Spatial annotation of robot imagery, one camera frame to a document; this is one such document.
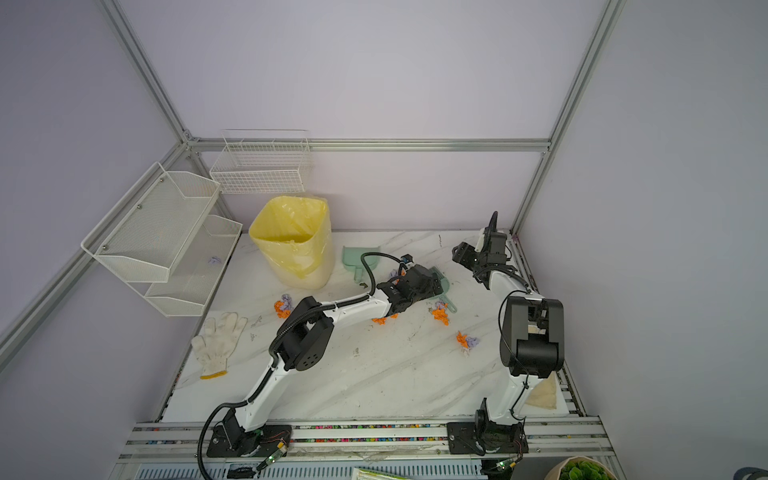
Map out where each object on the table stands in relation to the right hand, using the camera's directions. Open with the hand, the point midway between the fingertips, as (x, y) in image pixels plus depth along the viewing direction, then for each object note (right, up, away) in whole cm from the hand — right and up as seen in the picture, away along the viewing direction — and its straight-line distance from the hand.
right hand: (459, 250), depth 96 cm
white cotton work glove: (-76, -30, -5) cm, 82 cm away
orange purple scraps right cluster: (-6, -21, 0) cm, 21 cm away
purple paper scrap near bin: (-58, -17, +2) cm, 60 cm away
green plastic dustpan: (-38, -3, +18) cm, 43 cm away
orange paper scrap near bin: (-58, -21, -1) cm, 62 cm away
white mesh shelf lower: (-85, -9, -4) cm, 86 cm away
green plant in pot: (+18, -48, -34) cm, 61 cm away
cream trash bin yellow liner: (-57, +5, +7) cm, 58 cm away
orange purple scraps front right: (+1, -28, -6) cm, 29 cm away
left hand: (-9, -11, 0) cm, 15 cm away
